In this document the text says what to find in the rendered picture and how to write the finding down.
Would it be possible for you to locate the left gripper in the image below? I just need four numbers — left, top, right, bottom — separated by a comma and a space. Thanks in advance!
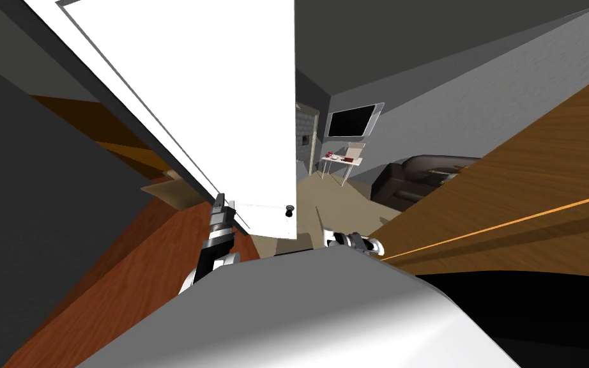
210, 192, 237, 229

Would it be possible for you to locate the white door leaf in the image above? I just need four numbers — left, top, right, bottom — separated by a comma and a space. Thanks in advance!
22, 0, 298, 241

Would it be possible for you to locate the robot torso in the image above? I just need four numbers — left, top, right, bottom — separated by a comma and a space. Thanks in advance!
74, 244, 523, 368

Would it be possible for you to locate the white side table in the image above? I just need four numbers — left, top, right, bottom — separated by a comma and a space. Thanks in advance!
319, 142, 367, 188

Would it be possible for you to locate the black sofa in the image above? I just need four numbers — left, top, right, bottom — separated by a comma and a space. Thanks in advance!
369, 154, 482, 213

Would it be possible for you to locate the black wall television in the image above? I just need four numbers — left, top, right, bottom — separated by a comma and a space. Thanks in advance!
325, 103, 385, 141

